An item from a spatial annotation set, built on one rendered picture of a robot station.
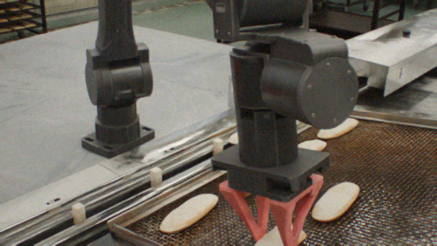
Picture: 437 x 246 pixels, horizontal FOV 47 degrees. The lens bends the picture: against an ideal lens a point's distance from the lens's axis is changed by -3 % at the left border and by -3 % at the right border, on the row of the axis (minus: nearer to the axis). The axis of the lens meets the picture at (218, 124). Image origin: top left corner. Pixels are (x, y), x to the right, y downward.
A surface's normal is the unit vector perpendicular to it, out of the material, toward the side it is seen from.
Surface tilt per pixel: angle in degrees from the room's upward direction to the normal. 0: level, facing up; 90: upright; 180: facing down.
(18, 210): 0
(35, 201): 0
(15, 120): 0
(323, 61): 81
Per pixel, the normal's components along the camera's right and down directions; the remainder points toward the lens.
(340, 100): 0.47, 0.23
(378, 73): -0.67, 0.29
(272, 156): 0.03, 0.31
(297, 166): -0.11, -0.94
